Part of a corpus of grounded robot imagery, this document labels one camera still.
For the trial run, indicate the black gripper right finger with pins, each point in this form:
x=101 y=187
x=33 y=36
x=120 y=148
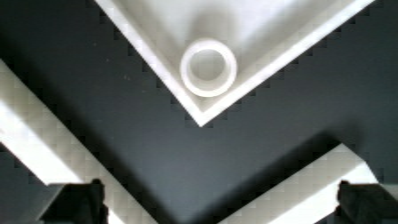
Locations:
x=367 y=203

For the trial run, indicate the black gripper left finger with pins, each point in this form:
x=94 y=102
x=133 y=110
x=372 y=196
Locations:
x=78 y=207

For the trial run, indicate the white square table top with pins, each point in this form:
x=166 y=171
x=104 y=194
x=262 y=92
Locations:
x=264 y=29

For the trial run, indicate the white U-shaped fence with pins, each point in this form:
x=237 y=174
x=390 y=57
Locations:
x=296 y=203

